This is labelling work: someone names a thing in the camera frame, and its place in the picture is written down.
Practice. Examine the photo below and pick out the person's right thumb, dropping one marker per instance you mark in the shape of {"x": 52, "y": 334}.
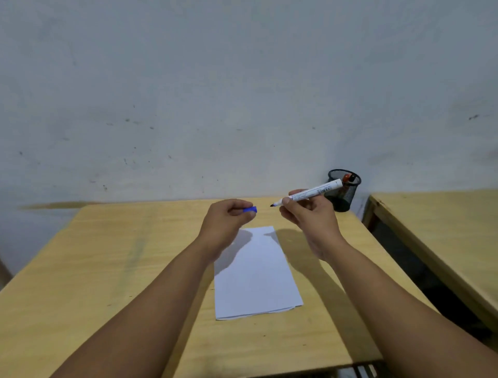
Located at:
{"x": 293, "y": 206}

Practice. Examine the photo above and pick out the white folded paper sheet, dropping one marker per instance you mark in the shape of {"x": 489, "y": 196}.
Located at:
{"x": 253, "y": 272}

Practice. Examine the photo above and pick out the blue marker cap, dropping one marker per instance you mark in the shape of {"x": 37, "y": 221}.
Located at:
{"x": 250, "y": 209}

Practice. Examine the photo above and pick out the person's left fingers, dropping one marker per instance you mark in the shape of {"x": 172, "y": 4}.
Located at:
{"x": 238, "y": 208}

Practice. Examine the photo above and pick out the white marker pen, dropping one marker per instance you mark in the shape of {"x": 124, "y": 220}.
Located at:
{"x": 311, "y": 192}

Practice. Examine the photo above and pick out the wooden side table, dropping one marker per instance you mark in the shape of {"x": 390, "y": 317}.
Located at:
{"x": 439, "y": 233}

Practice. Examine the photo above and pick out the black mesh pen holder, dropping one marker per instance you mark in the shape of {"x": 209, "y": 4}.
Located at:
{"x": 344, "y": 192}

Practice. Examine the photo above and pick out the person's left hand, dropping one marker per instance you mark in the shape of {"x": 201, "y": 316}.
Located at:
{"x": 220, "y": 227}

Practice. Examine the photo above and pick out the red marker pen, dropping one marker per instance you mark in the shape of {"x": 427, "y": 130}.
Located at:
{"x": 347, "y": 178}

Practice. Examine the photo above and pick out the person's left forearm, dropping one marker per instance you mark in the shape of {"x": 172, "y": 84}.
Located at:
{"x": 144, "y": 315}

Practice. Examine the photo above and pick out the person's right hand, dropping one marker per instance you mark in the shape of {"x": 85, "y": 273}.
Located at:
{"x": 314, "y": 226}

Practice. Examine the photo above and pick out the person's right forearm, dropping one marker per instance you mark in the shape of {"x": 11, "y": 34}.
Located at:
{"x": 404, "y": 315}

